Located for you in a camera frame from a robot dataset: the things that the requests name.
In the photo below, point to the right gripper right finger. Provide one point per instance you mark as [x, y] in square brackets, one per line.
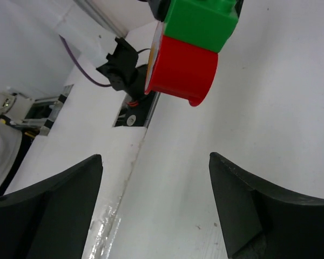
[260, 219]

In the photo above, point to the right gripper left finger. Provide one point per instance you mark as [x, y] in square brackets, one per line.
[51, 218]

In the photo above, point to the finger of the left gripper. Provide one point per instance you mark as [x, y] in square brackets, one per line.
[238, 6]
[159, 8]

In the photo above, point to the red flower lego piece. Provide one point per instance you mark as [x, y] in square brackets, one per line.
[179, 69]

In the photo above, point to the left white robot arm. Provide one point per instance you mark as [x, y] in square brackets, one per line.
[122, 63]

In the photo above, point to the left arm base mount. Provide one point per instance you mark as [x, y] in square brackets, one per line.
[137, 108]

